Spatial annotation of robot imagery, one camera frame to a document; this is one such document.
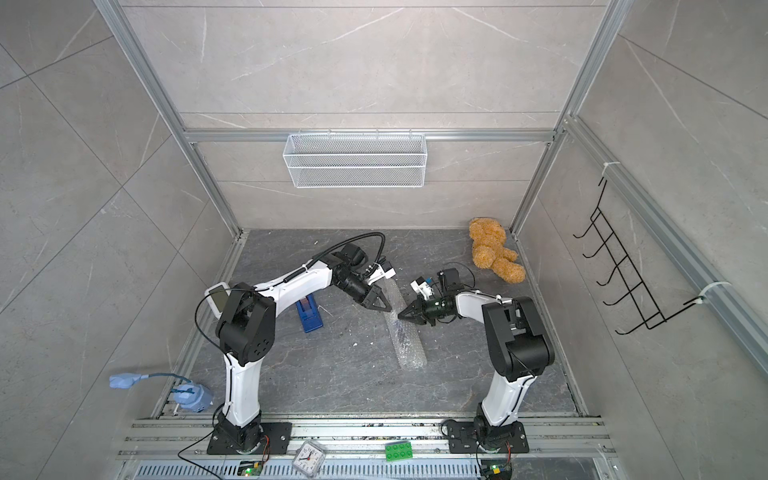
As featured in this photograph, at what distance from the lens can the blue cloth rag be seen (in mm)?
625

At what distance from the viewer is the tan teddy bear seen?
3.18 ft

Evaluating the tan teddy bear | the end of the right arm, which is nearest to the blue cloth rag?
the end of the right arm

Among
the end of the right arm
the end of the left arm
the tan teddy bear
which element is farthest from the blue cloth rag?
the tan teddy bear
